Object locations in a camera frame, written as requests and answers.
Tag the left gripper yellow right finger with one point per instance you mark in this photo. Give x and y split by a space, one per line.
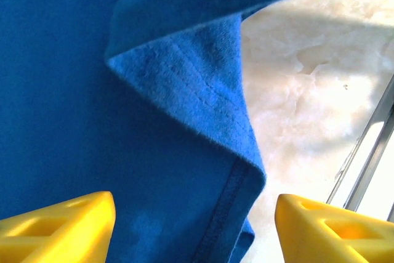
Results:
332 235

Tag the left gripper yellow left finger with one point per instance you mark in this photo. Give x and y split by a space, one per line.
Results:
55 232

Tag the blue t-shirt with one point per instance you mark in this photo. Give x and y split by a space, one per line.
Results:
61 90

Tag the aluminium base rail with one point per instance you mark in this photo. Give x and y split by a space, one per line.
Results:
372 158

